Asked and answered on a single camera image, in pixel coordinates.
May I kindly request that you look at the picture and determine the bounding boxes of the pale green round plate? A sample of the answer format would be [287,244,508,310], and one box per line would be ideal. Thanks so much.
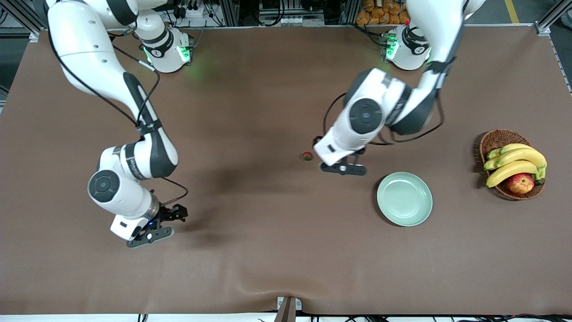
[376,172,433,227]

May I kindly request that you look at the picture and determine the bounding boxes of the brown table cloth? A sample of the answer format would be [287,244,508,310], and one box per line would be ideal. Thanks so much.
[0,25,572,316]

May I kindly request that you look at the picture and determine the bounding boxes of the white connector block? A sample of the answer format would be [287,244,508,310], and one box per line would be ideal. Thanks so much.
[279,16,324,26]

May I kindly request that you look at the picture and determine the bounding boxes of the bag of bread rolls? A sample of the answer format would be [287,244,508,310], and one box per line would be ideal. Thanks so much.
[356,0,411,25]

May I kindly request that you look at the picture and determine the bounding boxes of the brown wicker basket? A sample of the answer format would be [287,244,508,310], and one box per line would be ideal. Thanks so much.
[479,129,546,201]

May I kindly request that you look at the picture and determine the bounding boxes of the thick yellow banana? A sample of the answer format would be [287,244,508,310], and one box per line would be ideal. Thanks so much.
[486,161,539,188]

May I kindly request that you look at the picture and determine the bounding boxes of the small yellow green banana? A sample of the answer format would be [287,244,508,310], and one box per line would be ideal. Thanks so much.
[486,143,533,161]

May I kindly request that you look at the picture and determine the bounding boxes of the red yellow apple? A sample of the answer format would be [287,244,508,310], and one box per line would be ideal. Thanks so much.
[506,173,535,195]

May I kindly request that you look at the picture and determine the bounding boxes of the yellow banana bunch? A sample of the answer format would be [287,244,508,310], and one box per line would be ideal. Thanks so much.
[484,148,547,171]

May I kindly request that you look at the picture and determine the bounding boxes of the white power strip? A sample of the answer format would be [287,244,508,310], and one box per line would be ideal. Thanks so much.
[172,0,208,19]

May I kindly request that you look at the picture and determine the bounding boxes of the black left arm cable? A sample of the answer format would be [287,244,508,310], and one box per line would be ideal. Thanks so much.
[323,92,445,146]

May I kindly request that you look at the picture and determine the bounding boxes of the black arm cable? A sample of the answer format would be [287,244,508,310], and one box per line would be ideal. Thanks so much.
[323,92,445,146]
[47,25,189,208]

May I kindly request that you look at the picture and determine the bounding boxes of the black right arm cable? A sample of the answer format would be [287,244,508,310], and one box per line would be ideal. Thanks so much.
[47,25,189,208]

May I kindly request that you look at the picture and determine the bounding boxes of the grey metal bracket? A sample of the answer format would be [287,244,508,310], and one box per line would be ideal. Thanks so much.
[273,296,303,322]

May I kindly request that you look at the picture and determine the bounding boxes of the silver aluminium frame post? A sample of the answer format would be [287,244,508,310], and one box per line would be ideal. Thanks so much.
[0,0,42,43]
[534,0,572,93]

